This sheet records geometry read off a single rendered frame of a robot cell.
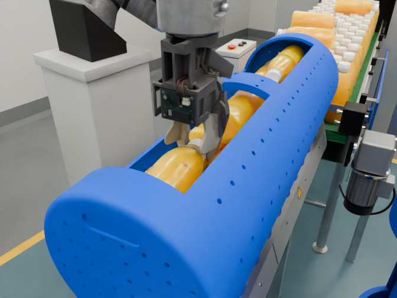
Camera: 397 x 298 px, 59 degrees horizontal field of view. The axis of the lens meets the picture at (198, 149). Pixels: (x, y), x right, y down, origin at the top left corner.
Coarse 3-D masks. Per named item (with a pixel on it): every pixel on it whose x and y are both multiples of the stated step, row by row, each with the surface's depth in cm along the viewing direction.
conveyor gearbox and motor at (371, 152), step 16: (368, 144) 123; (384, 144) 122; (352, 160) 135; (368, 160) 125; (384, 160) 123; (352, 176) 135; (368, 176) 127; (384, 176) 127; (352, 192) 136; (368, 192) 132; (384, 192) 131; (352, 208) 138; (368, 208) 136
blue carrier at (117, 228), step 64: (256, 64) 114; (320, 64) 92; (192, 128) 86; (256, 128) 58; (64, 192) 44; (128, 192) 40; (192, 192) 43; (256, 192) 50; (64, 256) 50; (128, 256) 42; (192, 256) 38; (256, 256) 50
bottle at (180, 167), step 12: (192, 144) 57; (168, 156) 52; (180, 156) 52; (192, 156) 53; (204, 156) 57; (156, 168) 50; (168, 168) 49; (180, 168) 50; (192, 168) 51; (168, 180) 48; (180, 180) 49; (192, 180) 51
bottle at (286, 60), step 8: (288, 48) 102; (296, 48) 102; (280, 56) 95; (288, 56) 96; (296, 56) 99; (272, 64) 93; (280, 64) 92; (288, 64) 93; (296, 64) 97; (280, 72) 92; (288, 72) 93; (280, 80) 93
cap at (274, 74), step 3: (273, 69) 91; (267, 72) 91; (270, 72) 91; (273, 72) 90; (276, 72) 90; (279, 72) 91; (267, 75) 91; (270, 75) 91; (273, 75) 91; (276, 75) 90; (279, 75) 90; (270, 78) 91; (273, 78) 91; (276, 78) 91; (279, 78) 90; (276, 81) 91
